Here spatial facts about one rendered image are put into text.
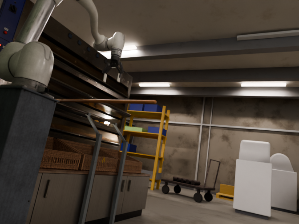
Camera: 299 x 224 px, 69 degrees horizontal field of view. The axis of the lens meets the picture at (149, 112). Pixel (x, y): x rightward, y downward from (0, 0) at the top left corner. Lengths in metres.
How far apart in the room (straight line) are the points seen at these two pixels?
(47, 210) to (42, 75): 1.23
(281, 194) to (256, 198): 2.24
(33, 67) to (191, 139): 7.82
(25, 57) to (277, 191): 7.09
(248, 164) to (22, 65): 4.82
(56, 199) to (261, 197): 4.19
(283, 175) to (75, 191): 6.24
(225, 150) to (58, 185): 7.00
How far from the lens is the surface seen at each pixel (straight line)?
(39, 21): 1.55
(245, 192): 5.35
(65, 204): 2.20
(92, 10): 1.70
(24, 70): 1.22
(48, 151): 2.02
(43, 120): 1.20
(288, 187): 7.53
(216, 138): 8.52
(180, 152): 8.73
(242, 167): 5.35
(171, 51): 5.48
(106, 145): 3.28
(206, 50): 5.24
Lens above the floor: 0.77
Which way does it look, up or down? 13 degrees up
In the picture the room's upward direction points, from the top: 9 degrees clockwise
